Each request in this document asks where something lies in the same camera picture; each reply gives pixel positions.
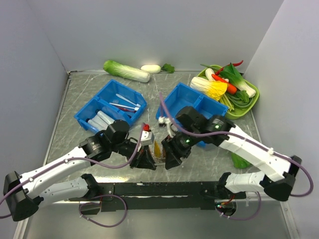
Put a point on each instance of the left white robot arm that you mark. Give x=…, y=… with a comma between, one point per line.
x=25, y=193

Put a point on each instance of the green napa cabbage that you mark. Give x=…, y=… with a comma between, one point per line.
x=117, y=69

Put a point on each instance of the white toothbrush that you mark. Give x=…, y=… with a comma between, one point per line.
x=127, y=100

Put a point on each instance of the small green cabbage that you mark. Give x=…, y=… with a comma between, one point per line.
x=239, y=162

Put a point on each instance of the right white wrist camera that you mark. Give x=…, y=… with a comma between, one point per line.
x=166, y=122

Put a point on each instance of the green beans bundle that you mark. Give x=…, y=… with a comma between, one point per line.
x=234, y=103

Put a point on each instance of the orange carrot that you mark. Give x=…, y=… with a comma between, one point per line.
x=230, y=88

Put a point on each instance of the white radish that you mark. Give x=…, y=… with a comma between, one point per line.
x=152, y=69

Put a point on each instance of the bok choy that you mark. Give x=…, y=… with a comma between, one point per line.
x=235, y=78

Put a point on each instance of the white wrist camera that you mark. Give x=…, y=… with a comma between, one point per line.
x=166, y=122
x=147, y=137

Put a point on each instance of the red blue toothbrush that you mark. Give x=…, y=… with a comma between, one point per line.
x=125, y=108

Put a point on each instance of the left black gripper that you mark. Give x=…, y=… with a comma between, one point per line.
x=144, y=160

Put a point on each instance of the blue storage bin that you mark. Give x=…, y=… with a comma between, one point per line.
x=182, y=96
x=108, y=95

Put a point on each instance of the right blue storage bin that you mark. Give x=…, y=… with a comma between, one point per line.
x=182, y=96

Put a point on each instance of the left blue storage bin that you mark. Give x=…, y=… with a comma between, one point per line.
x=108, y=95

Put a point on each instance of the white toothpaste tube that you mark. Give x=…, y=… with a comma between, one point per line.
x=100, y=121

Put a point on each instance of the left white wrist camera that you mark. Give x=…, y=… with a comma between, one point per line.
x=147, y=137

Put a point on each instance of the yellow white cabbage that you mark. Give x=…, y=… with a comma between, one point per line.
x=212, y=89

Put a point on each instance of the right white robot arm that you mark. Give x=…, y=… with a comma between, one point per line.
x=276, y=176

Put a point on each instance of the green vegetable tray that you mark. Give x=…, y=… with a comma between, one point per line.
x=246, y=96

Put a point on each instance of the yellow capped tube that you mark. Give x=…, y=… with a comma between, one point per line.
x=157, y=150

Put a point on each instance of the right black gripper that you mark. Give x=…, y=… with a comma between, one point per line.
x=174, y=151

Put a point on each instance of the black base frame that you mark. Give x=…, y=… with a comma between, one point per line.
x=164, y=195

